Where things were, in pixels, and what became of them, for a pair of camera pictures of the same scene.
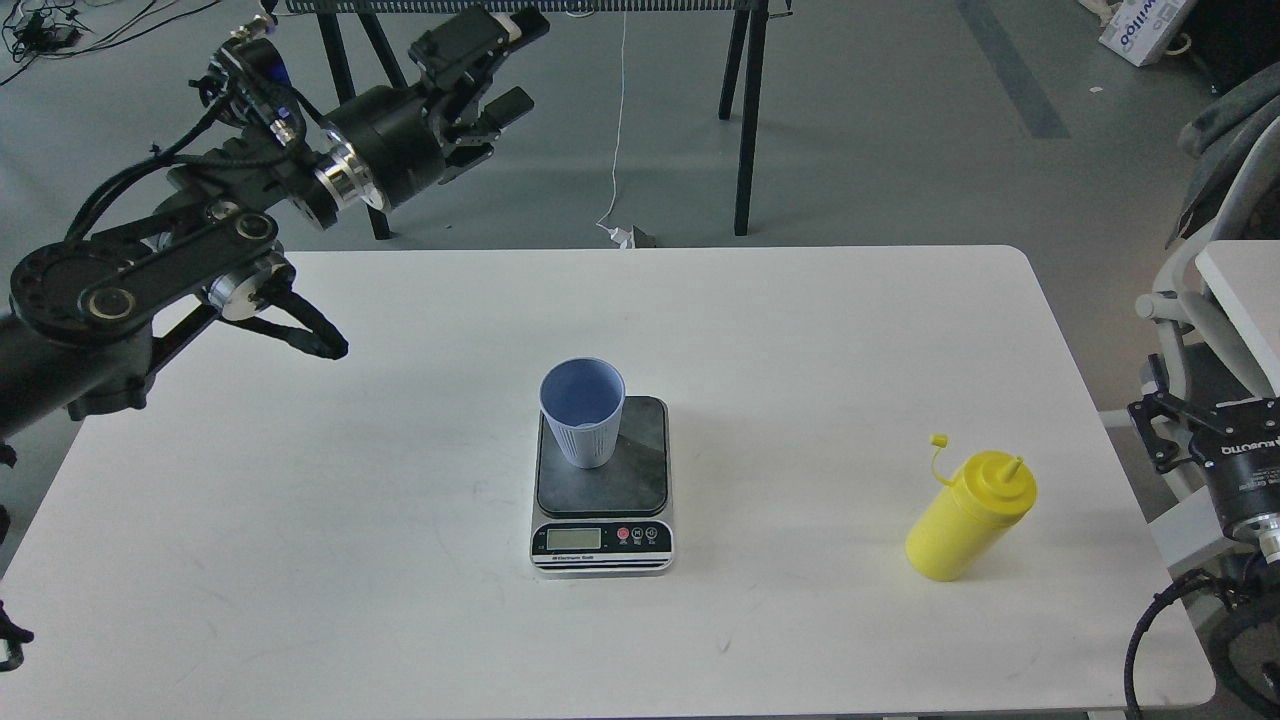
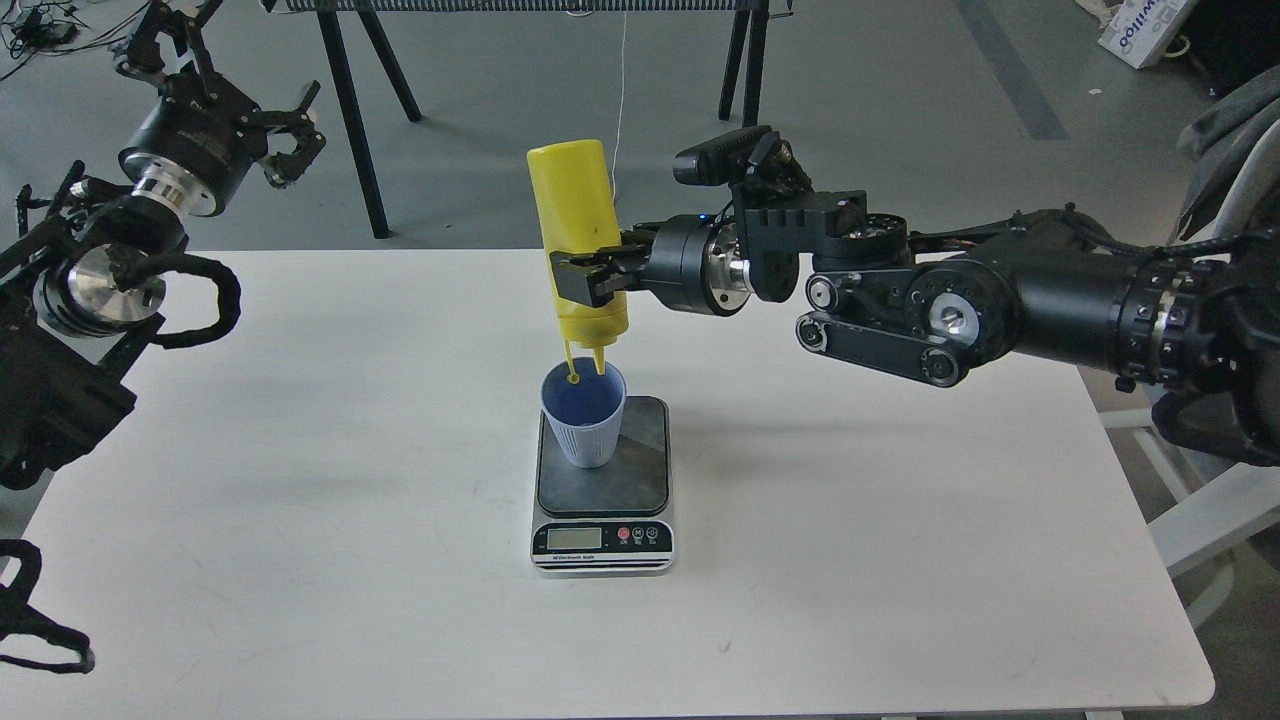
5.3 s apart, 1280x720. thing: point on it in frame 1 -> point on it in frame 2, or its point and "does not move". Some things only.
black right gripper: (1241, 454) -> (692, 264)
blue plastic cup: (582, 399) does not move
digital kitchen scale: (612, 519) does not move
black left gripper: (383, 147) -> (201, 136)
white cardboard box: (1140, 30) does not move
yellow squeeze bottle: (960, 526) -> (577, 192)
